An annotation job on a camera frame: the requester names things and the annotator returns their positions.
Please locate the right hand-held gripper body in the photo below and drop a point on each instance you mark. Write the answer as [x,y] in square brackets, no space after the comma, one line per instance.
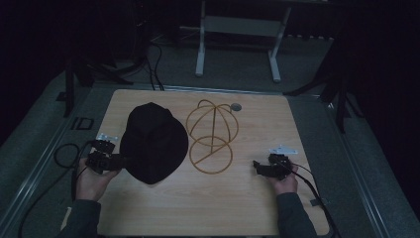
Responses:
[280,163]

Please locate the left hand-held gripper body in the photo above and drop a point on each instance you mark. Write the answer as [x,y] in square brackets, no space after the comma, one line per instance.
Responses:
[100,158]

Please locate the black hat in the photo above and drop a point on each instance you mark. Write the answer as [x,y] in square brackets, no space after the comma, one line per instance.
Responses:
[153,142]

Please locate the person's right hand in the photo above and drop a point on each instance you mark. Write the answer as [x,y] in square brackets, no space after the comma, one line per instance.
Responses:
[286,185]

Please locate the person's left hand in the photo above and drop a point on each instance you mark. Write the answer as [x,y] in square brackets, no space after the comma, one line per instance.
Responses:
[89,185]

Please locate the grey round table grommet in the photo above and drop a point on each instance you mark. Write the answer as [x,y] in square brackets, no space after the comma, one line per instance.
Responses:
[236,107]

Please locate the black tripod stand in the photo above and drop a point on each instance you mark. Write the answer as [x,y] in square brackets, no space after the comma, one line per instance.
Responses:
[85,71]
[335,89]

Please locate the black rectangular floor bracket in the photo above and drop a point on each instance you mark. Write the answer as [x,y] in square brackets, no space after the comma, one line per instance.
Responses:
[82,123]

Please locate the white metal desk frame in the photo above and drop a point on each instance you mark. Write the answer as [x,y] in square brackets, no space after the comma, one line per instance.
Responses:
[239,28]

